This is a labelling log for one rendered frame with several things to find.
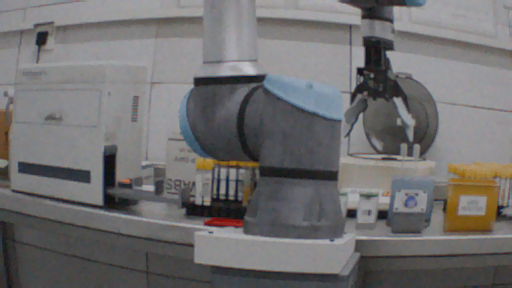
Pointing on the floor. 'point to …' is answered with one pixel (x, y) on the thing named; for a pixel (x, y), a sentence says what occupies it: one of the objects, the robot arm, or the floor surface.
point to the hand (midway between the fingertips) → (379, 141)
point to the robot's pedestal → (232, 277)
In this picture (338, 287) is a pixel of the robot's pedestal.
